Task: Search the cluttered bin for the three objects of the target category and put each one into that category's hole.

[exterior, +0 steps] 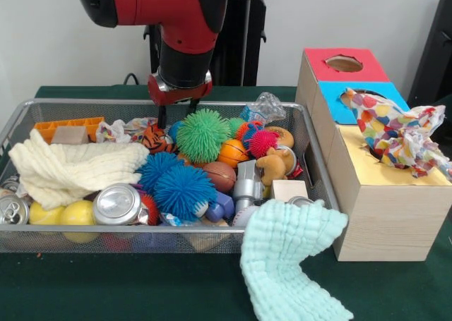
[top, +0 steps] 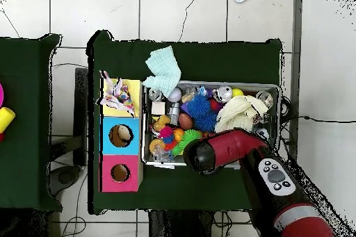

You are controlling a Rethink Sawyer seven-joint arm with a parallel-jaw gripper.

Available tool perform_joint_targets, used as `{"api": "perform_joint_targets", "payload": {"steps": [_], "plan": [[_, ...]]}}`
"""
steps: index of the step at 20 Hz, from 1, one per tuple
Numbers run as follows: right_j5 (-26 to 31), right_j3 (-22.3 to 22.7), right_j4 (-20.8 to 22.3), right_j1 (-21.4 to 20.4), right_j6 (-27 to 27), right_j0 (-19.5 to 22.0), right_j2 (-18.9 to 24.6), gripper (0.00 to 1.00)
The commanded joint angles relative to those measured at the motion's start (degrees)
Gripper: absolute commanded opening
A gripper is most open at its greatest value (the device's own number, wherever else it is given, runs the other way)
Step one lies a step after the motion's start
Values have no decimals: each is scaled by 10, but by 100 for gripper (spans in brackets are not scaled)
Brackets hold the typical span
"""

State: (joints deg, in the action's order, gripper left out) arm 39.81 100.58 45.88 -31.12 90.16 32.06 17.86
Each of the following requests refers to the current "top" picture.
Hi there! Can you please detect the mint green muslin cloth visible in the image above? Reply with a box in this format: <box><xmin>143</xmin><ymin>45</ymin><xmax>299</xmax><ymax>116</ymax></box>
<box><xmin>143</xmin><ymin>45</ymin><xmax>182</xmax><ymax>98</ymax></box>

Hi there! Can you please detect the cream muslin cloth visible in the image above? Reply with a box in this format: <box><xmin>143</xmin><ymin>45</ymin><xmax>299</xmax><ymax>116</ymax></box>
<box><xmin>214</xmin><ymin>95</ymin><xmax>269</xmax><ymax>133</ymax></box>

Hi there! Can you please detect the white cloth with colourful dots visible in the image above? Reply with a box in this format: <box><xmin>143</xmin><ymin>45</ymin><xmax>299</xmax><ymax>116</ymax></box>
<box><xmin>95</xmin><ymin>70</ymin><xmax>136</xmax><ymax>117</ymax></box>

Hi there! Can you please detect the wooden box with three holes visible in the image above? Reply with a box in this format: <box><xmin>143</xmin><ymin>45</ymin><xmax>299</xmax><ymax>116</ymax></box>
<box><xmin>99</xmin><ymin>78</ymin><xmax>144</xmax><ymax>193</ymax></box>

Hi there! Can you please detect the small brown football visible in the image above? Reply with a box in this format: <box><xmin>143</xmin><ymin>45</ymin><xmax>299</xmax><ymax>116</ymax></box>
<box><xmin>178</xmin><ymin>113</ymin><xmax>194</xmax><ymax>131</ymax></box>

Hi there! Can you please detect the small orange basketball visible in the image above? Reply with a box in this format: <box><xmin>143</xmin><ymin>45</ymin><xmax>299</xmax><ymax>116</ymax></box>
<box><xmin>172</xmin><ymin>127</ymin><xmax>185</xmax><ymax>142</ymax></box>

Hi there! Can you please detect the light wooden block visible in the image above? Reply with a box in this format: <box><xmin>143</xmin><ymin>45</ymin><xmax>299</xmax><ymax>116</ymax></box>
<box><xmin>151</xmin><ymin>101</ymin><xmax>166</xmax><ymax>115</ymax></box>

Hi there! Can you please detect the blue spiky rubber ball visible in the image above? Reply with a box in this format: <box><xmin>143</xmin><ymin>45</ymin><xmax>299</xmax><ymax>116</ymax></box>
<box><xmin>186</xmin><ymin>94</ymin><xmax>211</xmax><ymax>115</ymax></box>
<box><xmin>194</xmin><ymin>110</ymin><xmax>218</xmax><ymax>133</ymax></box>

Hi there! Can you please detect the green spiky rubber ball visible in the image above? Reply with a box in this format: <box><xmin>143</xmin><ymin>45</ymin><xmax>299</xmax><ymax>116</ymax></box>
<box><xmin>171</xmin><ymin>129</ymin><xmax>203</xmax><ymax>156</ymax></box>

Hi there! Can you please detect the silver drink can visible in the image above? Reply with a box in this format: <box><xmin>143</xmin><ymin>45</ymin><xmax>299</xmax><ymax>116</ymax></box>
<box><xmin>255</xmin><ymin>90</ymin><xmax>274</xmax><ymax>109</ymax></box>
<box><xmin>216</xmin><ymin>85</ymin><xmax>233</xmax><ymax>103</ymax></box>

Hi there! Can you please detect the black upright panel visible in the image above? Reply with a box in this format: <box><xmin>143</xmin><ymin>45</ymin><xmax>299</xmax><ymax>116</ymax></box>
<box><xmin>73</xmin><ymin>67</ymin><xmax>89</xmax><ymax>167</ymax></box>

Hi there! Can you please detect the dark green cloth of side table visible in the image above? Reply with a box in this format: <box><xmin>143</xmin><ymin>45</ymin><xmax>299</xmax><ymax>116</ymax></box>
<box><xmin>0</xmin><ymin>33</ymin><xmax>63</xmax><ymax>211</ymax></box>

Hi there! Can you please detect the yellow cylinder toy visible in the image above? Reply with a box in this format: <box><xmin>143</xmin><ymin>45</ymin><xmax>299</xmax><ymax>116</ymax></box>
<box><xmin>0</xmin><ymin>106</ymin><xmax>17</xmax><ymax>134</ymax></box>

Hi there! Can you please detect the silver wire mesh bin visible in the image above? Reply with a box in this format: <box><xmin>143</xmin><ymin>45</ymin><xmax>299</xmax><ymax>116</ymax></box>
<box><xmin>141</xmin><ymin>79</ymin><xmax>281</xmax><ymax>170</ymax></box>

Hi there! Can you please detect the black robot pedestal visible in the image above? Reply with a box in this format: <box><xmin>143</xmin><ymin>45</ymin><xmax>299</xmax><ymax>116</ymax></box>
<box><xmin>148</xmin><ymin>210</ymin><xmax>215</xmax><ymax>237</ymax></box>

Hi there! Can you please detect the black power cable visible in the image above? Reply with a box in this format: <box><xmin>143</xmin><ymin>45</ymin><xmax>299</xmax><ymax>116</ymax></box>
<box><xmin>280</xmin><ymin>114</ymin><xmax>356</xmax><ymax>124</ymax></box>

